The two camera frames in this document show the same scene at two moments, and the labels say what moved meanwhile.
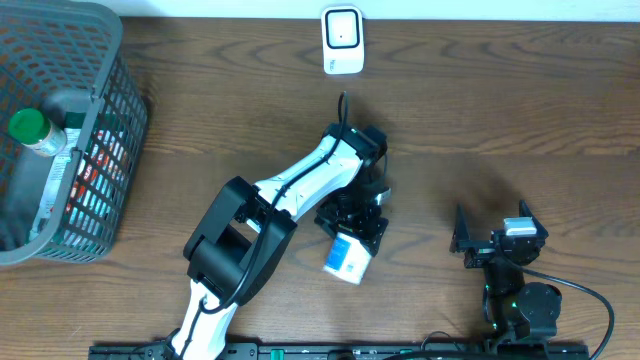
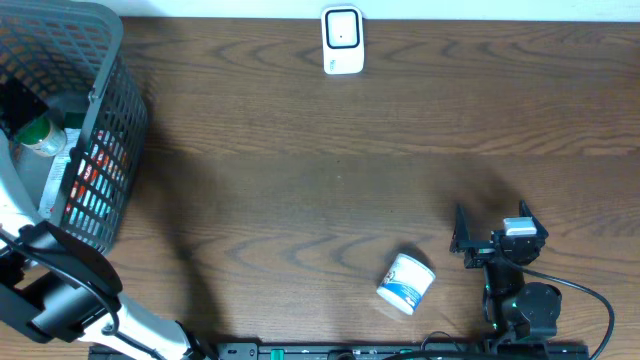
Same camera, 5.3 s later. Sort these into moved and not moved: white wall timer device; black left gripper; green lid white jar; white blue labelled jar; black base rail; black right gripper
Moved: black left gripper; white blue labelled jar
Not moved: white wall timer device; green lid white jar; black right gripper; black base rail
